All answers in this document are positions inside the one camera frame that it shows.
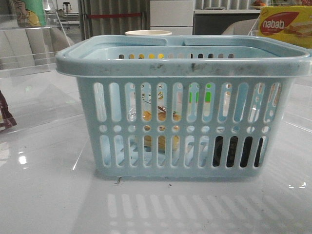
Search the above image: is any dark red snack packet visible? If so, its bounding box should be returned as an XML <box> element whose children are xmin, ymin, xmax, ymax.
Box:
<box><xmin>0</xmin><ymin>92</ymin><xmax>17</xmax><ymax>131</ymax></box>

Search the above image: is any green cartoon snack package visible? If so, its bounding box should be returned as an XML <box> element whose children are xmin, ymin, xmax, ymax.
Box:
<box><xmin>12</xmin><ymin>0</ymin><xmax>46</xmax><ymax>27</ymax></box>

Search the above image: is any clear acrylic shelf left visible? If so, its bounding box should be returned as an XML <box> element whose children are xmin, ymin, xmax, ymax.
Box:
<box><xmin>0</xmin><ymin>13</ymin><xmax>81</xmax><ymax>135</ymax></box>

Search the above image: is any light blue plastic basket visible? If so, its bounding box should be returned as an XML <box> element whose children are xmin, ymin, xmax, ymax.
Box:
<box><xmin>56</xmin><ymin>35</ymin><xmax>312</xmax><ymax>179</ymax></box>

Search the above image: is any white paper cup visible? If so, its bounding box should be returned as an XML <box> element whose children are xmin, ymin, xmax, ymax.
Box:
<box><xmin>125</xmin><ymin>30</ymin><xmax>172</xmax><ymax>37</ymax></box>

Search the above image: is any yellow nabati wafer box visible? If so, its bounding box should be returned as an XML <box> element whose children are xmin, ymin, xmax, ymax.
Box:
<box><xmin>256</xmin><ymin>5</ymin><xmax>312</xmax><ymax>49</ymax></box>

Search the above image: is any black tissue pack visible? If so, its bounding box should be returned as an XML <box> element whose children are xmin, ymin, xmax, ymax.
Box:
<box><xmin>212</xmin><ymin>136</ymin><xmax>266</xmax><ymax>168</ymax></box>

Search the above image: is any packaged bread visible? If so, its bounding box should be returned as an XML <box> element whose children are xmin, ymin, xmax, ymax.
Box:
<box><xmin>127</xmin><ymin>91</ymin><xmax>181</xmax><ymax>153</ymax></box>

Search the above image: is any white drawer cabinet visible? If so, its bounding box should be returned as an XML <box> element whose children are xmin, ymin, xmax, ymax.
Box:
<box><xmin>150</xmin><ymin>0</ymin><xmax>195</xmax><ymax>36</ymax></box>

